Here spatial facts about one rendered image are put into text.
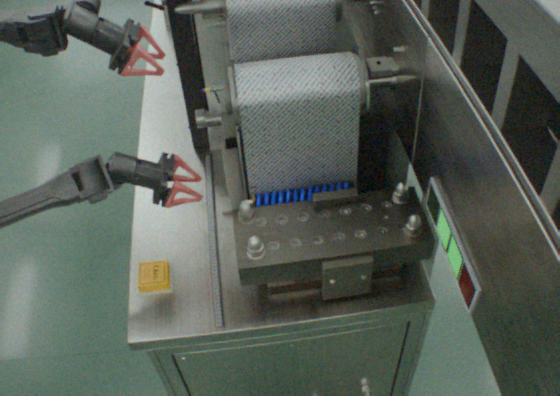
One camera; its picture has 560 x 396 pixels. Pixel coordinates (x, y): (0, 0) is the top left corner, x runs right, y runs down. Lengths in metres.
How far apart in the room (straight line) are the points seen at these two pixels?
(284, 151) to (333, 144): 0.10
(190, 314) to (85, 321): 1.24
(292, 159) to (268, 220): 0.14
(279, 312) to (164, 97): 0.86
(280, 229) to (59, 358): 1.41
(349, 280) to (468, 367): 1.12
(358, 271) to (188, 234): 0.44
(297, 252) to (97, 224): 1.73
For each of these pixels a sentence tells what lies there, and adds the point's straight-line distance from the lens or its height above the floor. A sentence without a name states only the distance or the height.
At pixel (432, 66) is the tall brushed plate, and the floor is 1.40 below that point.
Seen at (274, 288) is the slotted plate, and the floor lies 0.93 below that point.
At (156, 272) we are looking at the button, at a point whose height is 0.92.
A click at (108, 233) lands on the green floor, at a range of 2.70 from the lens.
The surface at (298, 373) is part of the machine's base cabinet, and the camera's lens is 1.41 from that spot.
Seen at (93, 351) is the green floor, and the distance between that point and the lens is 2.35.
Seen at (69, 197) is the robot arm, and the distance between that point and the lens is 1.15.
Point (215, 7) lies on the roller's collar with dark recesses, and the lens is 1.30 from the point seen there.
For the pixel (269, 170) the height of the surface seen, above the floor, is 1.09.
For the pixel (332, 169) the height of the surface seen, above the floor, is 1.07.
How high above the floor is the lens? 1.92
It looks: 45 degrees down
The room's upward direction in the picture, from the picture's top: 4 degrees counter-clockwise
